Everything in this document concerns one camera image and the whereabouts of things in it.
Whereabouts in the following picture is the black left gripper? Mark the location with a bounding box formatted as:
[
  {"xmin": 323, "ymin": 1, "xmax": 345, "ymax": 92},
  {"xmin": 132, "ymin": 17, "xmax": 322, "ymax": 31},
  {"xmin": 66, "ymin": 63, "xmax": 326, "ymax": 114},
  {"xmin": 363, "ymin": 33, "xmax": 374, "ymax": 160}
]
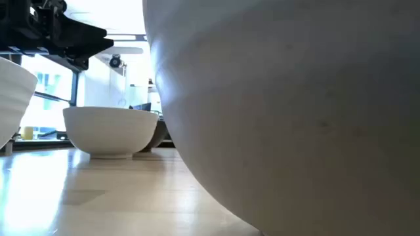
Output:
[{"xmin": 0, "ymin": 0, "xmax": 115, "ymax": 71}]

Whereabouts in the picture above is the ribbed white bowl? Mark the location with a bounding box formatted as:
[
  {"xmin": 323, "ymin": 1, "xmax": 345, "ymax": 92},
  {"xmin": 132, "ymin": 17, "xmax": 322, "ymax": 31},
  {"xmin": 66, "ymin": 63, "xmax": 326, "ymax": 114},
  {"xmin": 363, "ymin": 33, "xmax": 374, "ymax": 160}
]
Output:
[{"xmin": 0, "ymin": 56, "xmax": 39, "ymax": 150}]

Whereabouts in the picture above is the pink bowl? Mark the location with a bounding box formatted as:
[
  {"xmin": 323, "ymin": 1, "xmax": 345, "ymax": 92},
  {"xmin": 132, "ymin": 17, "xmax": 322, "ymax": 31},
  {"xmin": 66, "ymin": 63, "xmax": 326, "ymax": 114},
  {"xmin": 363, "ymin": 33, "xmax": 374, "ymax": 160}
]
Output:
[{"xmin": 62, "ymin": 106, "xmax": 159, "ymax": 161}]

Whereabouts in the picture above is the grey bowl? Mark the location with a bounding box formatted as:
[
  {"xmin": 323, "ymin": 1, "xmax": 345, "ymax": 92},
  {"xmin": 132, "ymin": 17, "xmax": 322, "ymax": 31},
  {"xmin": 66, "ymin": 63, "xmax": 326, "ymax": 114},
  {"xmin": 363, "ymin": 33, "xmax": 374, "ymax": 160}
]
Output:
[{"xmin": 139, "ymin": 118, "xmax": 169, "ymax": 153}]

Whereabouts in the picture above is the plain white bowl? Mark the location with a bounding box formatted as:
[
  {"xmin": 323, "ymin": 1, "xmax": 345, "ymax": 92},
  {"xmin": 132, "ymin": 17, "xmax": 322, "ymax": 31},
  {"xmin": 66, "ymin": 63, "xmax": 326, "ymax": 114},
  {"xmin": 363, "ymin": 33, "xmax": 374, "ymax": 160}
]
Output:
[{"xmin": 142, "ymin": 0, "xmax": 420, "ymax": 236}]

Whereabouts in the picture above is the black hanging camera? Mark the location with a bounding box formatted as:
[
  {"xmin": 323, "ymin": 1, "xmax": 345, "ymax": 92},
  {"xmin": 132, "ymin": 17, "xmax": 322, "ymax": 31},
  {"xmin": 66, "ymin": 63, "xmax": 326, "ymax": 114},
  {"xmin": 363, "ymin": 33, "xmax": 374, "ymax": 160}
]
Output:
[{"xmin": 109, "ymin": 54, "xmax": 123, "ymax": 69}]

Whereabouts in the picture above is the black aluminium table frame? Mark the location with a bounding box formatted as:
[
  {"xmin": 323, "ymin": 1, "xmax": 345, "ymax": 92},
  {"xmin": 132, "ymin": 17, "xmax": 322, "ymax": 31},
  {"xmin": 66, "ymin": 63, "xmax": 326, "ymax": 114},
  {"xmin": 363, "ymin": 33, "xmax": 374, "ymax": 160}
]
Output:
[{"xmin": 0, "ymin": 139, "xmax": 175, "ymax": 152}]

